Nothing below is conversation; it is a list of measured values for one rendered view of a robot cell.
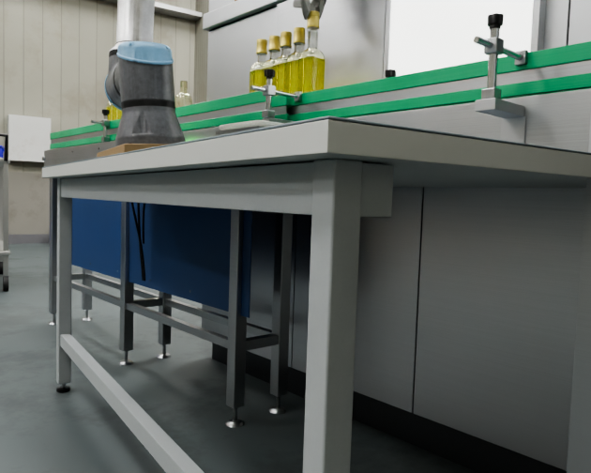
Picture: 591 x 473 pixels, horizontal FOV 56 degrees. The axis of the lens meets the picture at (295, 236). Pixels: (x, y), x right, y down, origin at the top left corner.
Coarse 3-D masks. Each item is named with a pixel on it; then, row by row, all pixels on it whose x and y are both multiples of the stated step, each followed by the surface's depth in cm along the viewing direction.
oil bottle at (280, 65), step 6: (282, 54) 163; (276, 60) 163; (282, 60) 161; (276, 66) 163; (282, 66) 161; (276, 72) 163; (282, 72) 161; (276, 78) 163; (282, 78) 161; (276, 84) 163; (282, 84) 161; (282, 90) 161
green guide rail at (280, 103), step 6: (276, 96) 158; (282, 96) 156; (276, 102) 158; (282, 102) 156; (288, 102) 155; (276, 108) 159; (282, 108) 157; (276, 114) 159; (282, 114) 156; (90, 144) 260
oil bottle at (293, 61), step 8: (288, 56) 159; (296, 56) 157; (288, 64) 159; (296, 64) 157; (288, 72) 159; (296, 72) 157; (288, 80) 159; (296, 80) 157; (288, 88) 159; (296, 88) 157
